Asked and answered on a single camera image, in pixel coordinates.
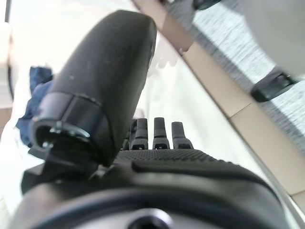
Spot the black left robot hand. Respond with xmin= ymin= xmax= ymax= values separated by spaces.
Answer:
xmin=10 ymin=9 xmax=294 ymax=229

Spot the white bed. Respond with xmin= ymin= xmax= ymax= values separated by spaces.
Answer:
xmin=0 ymin=0 xmax=305 ymax=229

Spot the grey mottled rug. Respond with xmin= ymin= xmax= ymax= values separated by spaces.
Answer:
xmin=164 ymin=0 xmax=305 ymax=148

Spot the blue garment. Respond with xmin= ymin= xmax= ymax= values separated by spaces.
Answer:
xmin=16 ymin=66 xmax=57 ymax=148

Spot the beige wooden bed frame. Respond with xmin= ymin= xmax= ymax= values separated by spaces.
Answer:
xmin=131 ymin=0 xmax=305 ymax=206

